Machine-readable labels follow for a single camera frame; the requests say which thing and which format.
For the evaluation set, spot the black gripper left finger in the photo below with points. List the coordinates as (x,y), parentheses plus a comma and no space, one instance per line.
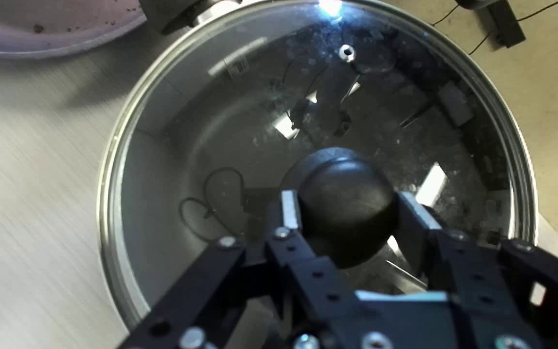
(207,302)

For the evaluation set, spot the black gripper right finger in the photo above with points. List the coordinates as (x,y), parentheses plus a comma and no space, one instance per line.
(503,296)

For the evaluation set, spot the glass lid black knob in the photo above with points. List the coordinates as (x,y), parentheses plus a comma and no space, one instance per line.
(242,141)

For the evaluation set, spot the black pot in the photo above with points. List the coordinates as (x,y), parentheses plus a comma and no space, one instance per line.
(183,96)

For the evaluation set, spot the dark frying pan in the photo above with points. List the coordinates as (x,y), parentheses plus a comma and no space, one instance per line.
(61,27)

